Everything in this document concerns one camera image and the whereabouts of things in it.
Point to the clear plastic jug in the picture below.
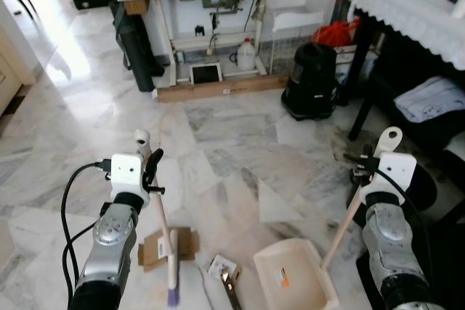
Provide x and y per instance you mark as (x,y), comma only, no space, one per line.
(247,56)

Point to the black chair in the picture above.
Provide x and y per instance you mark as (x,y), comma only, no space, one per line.
(436,132)

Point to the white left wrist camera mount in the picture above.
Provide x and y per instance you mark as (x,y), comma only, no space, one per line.
(125,172)

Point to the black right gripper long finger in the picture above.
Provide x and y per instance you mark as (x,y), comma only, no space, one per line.
(354,159)

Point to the black right gripper short-seen finger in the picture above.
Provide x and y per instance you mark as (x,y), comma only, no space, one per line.
(357,173)

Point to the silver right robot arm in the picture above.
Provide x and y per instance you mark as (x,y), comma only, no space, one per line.
(389,245)

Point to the table with white lace cloth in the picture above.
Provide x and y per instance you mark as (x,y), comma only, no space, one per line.
(414,12)

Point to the white-framed tablet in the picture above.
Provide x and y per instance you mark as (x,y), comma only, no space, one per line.
(206,73)

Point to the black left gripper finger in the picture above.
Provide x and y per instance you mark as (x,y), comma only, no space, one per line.
(155,159)

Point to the small white paper card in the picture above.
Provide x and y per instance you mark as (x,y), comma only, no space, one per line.
(220,266)

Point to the tall black bag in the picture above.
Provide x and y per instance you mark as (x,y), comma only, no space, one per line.
(134,49)

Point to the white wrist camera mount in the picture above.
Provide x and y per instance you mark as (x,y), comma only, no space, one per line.
(396,172)
(125,172)

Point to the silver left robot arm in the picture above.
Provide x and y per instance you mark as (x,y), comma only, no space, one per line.
(109,245)

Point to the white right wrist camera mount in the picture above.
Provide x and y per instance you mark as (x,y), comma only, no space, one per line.
(396,172)

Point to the black canister vacuum cleaner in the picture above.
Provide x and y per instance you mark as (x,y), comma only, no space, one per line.
(311,81)

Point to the large brown cardboard piece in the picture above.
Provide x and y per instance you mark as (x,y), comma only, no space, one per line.
(152,248)

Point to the long wooden plank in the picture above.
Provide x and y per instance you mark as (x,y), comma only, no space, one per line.
(218,88)

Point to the brown metal hand tool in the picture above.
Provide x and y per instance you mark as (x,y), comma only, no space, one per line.
(232,295)

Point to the white printed cloth bag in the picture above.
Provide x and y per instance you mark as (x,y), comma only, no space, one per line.
(432,99)

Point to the red plastic bag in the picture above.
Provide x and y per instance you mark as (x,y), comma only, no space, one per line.
(334,34)

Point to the wooden broom with purple bristles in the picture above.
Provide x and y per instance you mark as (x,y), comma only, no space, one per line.
(166,230)

